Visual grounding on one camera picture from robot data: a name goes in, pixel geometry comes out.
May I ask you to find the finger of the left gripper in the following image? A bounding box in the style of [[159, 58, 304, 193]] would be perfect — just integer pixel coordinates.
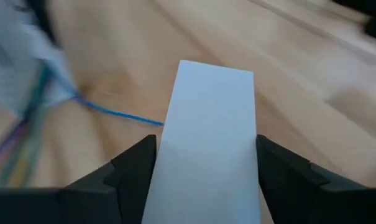
[[22, 0, 63, 47]]

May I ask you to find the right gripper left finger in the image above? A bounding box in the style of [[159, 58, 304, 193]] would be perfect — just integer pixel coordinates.
[[0, 134, 158, 224]]

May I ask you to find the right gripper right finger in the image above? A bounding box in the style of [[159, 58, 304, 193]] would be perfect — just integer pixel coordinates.
[[255, 134, 376, 224]]

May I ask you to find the white slotted cable duct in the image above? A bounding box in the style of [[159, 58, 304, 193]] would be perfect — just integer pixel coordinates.
[[0, 0, 78, 121]]

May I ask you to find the yellow cable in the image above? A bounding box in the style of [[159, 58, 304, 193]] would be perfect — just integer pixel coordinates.
[[7, 146, 36, 187]]

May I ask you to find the bundle of coloured cables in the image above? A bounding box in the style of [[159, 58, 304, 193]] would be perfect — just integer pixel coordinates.
[[0, 65, 57, 187]]

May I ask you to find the coloured wire bundle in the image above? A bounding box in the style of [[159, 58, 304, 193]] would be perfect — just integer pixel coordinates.
[[0, 90, 165, 162]]

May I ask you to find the white duct cover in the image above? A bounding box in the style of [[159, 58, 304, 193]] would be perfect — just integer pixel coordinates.
[[140, 59, 262, 224]]

